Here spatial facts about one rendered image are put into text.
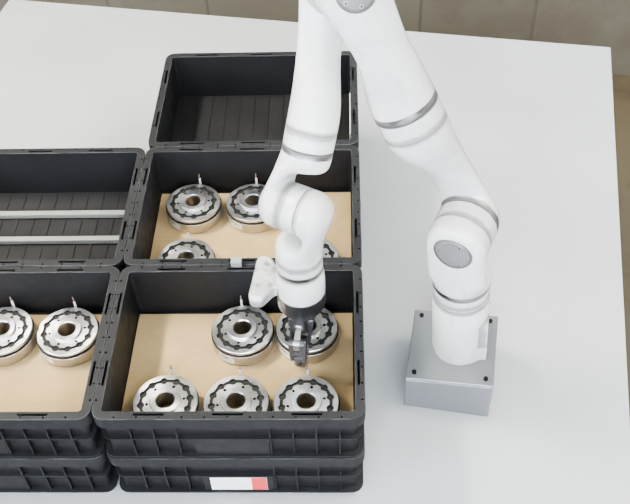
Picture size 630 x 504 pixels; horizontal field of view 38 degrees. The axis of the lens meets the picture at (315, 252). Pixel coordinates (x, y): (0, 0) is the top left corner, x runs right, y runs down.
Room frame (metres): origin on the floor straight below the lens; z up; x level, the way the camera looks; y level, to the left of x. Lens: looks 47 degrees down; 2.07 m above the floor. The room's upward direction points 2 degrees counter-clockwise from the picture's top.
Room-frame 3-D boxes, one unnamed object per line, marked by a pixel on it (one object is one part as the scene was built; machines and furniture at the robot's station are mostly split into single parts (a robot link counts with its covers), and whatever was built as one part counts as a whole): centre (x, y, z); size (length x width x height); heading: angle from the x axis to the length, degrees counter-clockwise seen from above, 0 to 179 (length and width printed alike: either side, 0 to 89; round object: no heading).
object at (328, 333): (0.95, 0.02, 0.86); 0.10 x 0.10 x 0.01
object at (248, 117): (1.48, 0.10, 0.87); 0.40 x 0.30 x 0.11; 87
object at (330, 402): (0.80, 0.02, 0.86); 0.10 x 0.10 x 0.01
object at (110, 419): (0.88, 0.13, 0.92); 0.40 x 0.30 x 0.02; 87
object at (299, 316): (0.92, 0.02, 0.95); 0.08 x 0.08 x 0.09
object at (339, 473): (0.88, 0.13, 0.76); 0.40 x 0.30 x 0.12; 87
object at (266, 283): (0.92, 0.04, 1.02); 0.11 x 0.09 x 0.06; 80
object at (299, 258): (0.91, 0.02, 1.12); 0.09 x 0.07 x 0.15; 59
